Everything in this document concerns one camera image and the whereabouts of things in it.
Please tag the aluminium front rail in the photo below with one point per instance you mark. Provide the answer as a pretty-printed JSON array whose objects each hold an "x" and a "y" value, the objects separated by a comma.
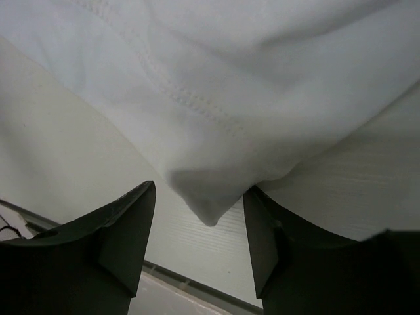
[{"x": 184, "y": 293}]

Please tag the white skirt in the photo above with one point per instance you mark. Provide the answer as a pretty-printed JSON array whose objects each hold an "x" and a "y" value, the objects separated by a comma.
[{"x": 317, "y": 102}]

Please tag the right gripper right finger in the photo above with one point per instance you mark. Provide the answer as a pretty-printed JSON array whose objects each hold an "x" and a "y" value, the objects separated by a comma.
[{"x": 300, "y": 268}]

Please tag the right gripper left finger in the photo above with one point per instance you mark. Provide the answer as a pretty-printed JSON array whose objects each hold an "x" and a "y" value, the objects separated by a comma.
[{"x": 91, "y": 265}]

